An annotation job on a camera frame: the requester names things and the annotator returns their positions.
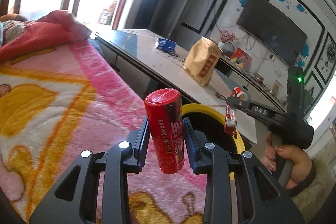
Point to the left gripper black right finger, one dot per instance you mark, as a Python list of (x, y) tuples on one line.
[(239, 185)]

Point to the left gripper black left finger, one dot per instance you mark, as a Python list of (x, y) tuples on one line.
[(74, 196)]

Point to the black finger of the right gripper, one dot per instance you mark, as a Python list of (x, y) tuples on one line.
[(237, 103)]

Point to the red and white wrapper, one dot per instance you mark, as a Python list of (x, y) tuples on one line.
[(230, 121)]

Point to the red cylindrical snack can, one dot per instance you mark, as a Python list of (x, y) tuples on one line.
[(164, 114)]

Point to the yellow rimmed black trash bin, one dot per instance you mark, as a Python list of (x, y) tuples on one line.
[(202, 124)]

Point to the person's right hand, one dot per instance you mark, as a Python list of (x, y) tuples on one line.
[(302, 163)]

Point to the red paper cup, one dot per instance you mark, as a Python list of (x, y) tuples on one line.
[(237, 92)]

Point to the tv cabinet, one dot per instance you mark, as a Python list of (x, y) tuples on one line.
[(259, 92)]

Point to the brown paper bag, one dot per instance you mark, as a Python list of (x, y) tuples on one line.
[(201, 60)]

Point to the white vase red flowers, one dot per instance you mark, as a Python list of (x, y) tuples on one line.
[(226, 43)]

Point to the coffee table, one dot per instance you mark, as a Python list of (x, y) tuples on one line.
[(138, 48)]

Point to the blue tissue packet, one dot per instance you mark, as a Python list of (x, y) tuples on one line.
[(165, 45)]

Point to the pink cartoon blanket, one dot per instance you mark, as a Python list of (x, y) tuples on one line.
[(61, 101)]

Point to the red quilt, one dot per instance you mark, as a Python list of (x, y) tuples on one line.
[(21, 37)]

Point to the colourful picture frame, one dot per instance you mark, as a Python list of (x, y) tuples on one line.
[(241, 59)]

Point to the wall mounted television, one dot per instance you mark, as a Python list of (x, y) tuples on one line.
[(273, 28)]

